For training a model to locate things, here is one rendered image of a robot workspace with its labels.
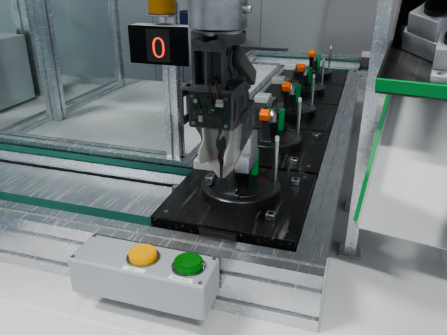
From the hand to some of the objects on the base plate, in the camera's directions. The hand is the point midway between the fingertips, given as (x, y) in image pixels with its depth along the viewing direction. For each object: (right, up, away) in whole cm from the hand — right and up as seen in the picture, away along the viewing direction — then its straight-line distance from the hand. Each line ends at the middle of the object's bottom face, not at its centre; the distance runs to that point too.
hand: (223, 167), depth 67 cm
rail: (-28, -17, +12) cm, 35 cm away
